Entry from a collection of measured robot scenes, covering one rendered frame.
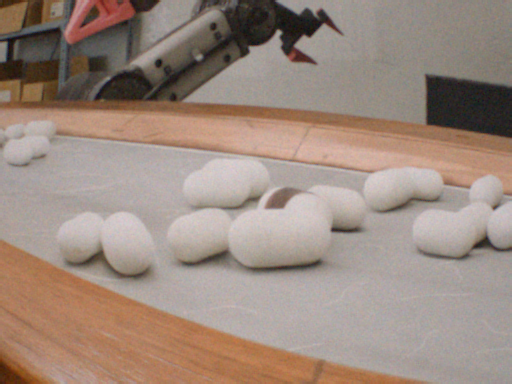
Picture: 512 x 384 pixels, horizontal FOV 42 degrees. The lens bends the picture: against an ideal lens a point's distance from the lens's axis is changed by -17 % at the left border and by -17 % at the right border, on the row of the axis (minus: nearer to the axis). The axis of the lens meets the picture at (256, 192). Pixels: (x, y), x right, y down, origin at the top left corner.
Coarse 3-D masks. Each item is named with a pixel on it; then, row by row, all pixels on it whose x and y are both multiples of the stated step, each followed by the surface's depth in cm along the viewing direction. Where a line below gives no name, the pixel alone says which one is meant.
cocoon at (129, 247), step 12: (120, 216) 29; (132, 216) 29; (108, 228) 28; (120, 228) 28; (132, 228) 28; (144, 228) 28; (108, 240) 28; (120, 240) 27; (132, 240) 27; (144, 240) 28; (108, 252) 28; (120, 252) 27; (132, 252) 27; (144, 252) 28; (120, 264) 27; (132, 264) 27; (144, 264) 28
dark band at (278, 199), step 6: (276, 192) 33; (282, 192) 33; (288, 192) 33; (294, 192) 33; (300, 192) 32; (270, 198) 33; (276, 198) 33; (282, 198) 33; (288, 198) 32; (270, 204) 33; (276, 204) 33; (282, 204) 32
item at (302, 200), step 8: (272, 192) 33; (304, 192) 33; (264, 200) 33; (296, 200) 32; (304, 200) 32; (312, 200) 32; (320, 200) 32; (288, 208) 32; (312, 208) 32; (320, 208) 32; (328, 208) 32; (328, 216) 32; (328, 224) 32
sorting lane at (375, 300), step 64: (0, 192) 44; (64, 192) 44; (128, 192) 44; (448, 192) 44; (384, 256) 31; (448, 256) 30; (192, 320) 24; (256, 320) 24; (320, 320) 24; (384, 320) 23; (448, 320) 23
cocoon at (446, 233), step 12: (420, 216) 31; (432, 216) 30; (444, 216) 30; (456, 216) 30; (420, 228) 30; (432, 228) 30; (444, 228) 30; (456, 228) 29; (468, 228) 29; (420, 240) 30; (432, 240) 30; (444, 240) 29; (456, 240) 29; (468, 240) 29; (432, 252) 30; (444, 252) 30; (456, 252) 29
